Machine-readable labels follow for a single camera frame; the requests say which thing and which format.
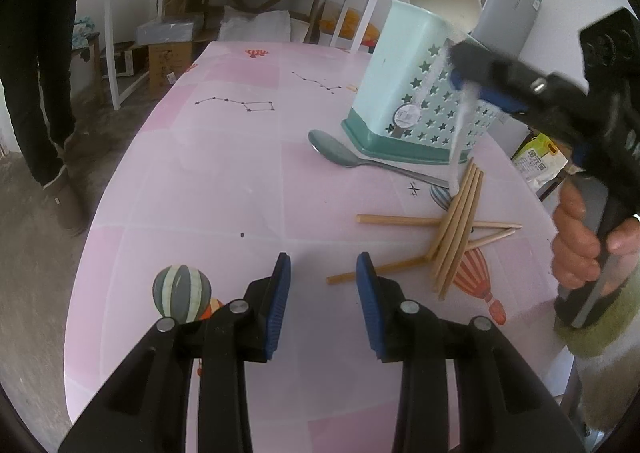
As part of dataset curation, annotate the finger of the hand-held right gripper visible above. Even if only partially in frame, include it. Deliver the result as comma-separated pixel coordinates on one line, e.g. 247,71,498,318
450,73,528,114
448,40,586,118

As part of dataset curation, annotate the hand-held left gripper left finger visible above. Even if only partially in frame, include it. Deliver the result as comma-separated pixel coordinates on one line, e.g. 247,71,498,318
57,253,292,453

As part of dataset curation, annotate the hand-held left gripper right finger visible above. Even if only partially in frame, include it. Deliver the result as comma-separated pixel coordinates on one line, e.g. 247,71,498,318
356,253,586,453

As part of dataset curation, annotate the white rice paddle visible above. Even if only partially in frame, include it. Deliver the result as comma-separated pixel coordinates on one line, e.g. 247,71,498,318
446,20,483,196

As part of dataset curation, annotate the bunch of wooden chopsticks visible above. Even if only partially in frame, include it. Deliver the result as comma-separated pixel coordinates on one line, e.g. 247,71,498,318
327,157,523,301

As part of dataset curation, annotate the mint green utensil holder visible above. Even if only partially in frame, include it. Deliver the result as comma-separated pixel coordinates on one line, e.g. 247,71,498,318
341,0,511,166

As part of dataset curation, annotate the metal spoon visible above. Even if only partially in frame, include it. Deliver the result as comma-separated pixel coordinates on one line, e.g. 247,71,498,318
307,129,451,188

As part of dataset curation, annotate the person's right hand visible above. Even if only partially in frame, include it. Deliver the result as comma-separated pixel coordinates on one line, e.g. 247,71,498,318
550,180,640,289

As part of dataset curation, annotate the yellow green rice bag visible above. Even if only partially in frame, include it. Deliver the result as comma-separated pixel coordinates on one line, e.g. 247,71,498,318
512,133,570,194

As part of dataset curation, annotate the orange plastic bag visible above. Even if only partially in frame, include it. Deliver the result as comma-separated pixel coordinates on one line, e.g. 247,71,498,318
320,8,381,51

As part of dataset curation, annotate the white plastic bag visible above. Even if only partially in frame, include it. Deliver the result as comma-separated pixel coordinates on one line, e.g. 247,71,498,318
220,5,293,44

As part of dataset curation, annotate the grey flat package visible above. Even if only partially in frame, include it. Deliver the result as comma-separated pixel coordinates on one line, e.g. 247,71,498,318
135,15,206,46

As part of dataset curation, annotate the small wooden chair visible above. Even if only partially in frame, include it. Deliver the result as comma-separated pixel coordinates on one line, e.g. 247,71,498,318
72,18,108,106

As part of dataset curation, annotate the teal cloth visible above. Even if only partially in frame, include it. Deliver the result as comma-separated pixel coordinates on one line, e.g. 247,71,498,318
74,18,98,48

